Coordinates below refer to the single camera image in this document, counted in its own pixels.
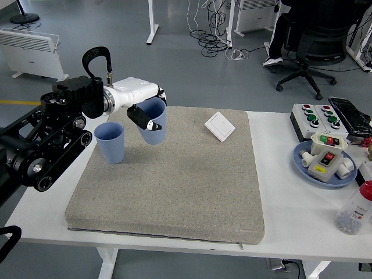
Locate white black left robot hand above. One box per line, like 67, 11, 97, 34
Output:
112, 77, 168, 131

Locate blue ribbed plastic cup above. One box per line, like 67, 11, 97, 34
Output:
135, 97, 167, 146
94, 121, 126, 165

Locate white push-button control box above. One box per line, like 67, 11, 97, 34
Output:
314, 103, 349, 141
289, 103, 328, 143

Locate white desk leg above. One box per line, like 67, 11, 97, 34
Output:
145, 0, 160, 45
225, 0, 235, 49

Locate white panel heater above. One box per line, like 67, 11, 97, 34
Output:
0, 28, 70, 86
234, 0, 280, 37

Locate grey-brown fabric mat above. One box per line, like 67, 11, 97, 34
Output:
64, 105, 266, 244

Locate black round stand base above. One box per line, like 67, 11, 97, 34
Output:
10, 0, 41, 24

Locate person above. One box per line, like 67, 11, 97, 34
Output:
263, 0, 372, 68

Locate blue round plate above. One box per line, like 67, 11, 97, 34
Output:
292, 141, 358, 189

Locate white plastic pipe fitting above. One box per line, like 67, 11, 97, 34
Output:
336, 156, 357, 180
299, 149, 314, 169

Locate black office chair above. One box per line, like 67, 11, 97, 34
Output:
276, 14, 354, 101

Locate white table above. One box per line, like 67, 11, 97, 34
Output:
3, 103, 372, 279

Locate grey power strip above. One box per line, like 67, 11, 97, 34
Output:
266, 257, 291, 273

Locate white and black box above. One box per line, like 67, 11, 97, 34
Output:
356, 161, 372, 187

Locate clear jar with red lid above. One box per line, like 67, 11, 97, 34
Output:
334, 180, 372, 235

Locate black cable bundle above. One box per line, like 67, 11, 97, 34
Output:
190, 0, 233, 58

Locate white wall switch plate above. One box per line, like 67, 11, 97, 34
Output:
204, 111, 236, 143

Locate white cable with adapter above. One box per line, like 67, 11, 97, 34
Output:
226, 49, 250, 62

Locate cream switch box green red buttons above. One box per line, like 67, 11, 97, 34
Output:
310, 133, 349, 156

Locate grey switch box red button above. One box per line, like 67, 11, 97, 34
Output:
307, 149, 345, 184

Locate white desk frame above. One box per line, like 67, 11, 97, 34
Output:
346, 0, 372, 73

